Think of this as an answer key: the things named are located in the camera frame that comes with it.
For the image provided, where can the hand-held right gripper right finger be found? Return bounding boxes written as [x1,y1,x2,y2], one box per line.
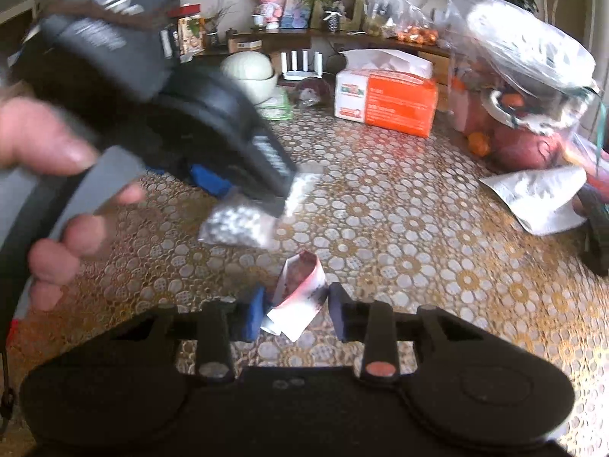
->
[328,282,477,385]

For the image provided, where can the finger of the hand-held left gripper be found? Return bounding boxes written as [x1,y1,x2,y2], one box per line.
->
[189,163,235,198]

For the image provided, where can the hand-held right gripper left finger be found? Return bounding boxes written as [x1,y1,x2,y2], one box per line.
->
[138,286,267,385]

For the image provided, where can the pink and white packet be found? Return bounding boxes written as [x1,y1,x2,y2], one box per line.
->
[261,251,327,342]

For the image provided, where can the clear bag of white beads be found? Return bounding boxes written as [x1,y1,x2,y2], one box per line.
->
[197,163,325,249]

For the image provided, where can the person's left hand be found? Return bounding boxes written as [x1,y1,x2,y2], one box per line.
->
[0,99,149,313]

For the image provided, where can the green ceramic pot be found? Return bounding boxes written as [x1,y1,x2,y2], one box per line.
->
[219,51,277,104]

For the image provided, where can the printed gift bag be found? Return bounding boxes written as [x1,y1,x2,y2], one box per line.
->
[177,14,207,54]

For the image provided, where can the flat cardboard box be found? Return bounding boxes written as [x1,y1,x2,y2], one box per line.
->
[226,37,263,54]

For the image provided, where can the vase with twigs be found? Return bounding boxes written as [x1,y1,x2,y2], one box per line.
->
[204,0,237,48]

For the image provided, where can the green cloth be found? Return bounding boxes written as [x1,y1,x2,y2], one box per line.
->
[258,89,294,121]

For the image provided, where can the red tin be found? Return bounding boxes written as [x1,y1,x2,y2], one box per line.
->
[168,3,204,20]

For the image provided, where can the white router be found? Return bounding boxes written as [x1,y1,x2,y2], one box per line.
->
[280,49,325,80]

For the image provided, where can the patterned lace tablecloth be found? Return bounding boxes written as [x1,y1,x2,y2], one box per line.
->
[0,99,609,457]

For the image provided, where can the wooden television cabinet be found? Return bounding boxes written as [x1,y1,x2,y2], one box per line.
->
[180,27,454,87]

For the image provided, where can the dark round object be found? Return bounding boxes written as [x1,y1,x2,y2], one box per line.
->
[296,77,335,106]

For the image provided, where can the pink bear doll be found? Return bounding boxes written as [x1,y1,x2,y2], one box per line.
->
[252,0,285,30]

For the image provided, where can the printed picture card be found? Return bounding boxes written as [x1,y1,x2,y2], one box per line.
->
[280,0,313,30]

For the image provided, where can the small potted plant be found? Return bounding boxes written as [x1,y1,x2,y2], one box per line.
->
[304,0,355,34]

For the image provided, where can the orange tissue pack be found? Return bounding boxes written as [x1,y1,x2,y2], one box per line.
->
[333,49,439,140]

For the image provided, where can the clear plastic bag of goods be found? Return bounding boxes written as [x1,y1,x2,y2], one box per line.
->
[365,0,406,40]

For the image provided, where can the bag of oranges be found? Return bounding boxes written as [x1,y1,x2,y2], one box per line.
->
[396,25,439,48]

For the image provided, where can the black pouch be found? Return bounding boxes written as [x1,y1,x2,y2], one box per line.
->
[577,185,609,278]

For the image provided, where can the bag covered fruit basket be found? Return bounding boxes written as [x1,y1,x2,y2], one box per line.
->
[448,0,599,173]

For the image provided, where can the wooden photo frame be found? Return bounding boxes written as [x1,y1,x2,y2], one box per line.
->
[311,0,366,32]

